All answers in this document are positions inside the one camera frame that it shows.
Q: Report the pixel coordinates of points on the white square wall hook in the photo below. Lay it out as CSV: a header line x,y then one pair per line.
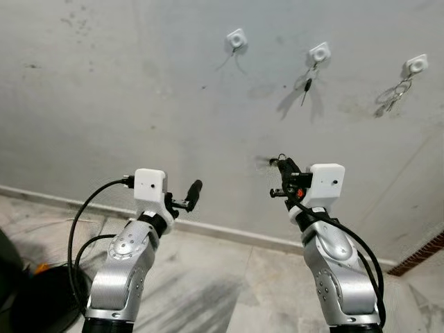
x,y
320,53
416,65
237,39

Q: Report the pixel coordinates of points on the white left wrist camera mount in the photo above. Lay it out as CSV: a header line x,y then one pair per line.
x,y
149,184

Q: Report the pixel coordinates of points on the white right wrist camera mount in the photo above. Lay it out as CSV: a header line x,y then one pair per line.
x,y
326,182

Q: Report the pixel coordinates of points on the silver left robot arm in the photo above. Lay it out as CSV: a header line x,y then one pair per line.
x,y
121,270

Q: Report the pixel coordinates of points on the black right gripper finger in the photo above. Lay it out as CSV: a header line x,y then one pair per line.
x,y
290,168

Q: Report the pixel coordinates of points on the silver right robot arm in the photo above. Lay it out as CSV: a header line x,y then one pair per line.
x,y
333,270

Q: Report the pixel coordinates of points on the red tiled door jamb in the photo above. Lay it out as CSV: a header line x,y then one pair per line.
x,y
420,253

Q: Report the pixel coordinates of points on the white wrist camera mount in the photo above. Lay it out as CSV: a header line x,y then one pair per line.
x,y
149,184
326,182

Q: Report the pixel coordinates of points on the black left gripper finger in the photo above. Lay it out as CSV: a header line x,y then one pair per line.
x,y
195,193

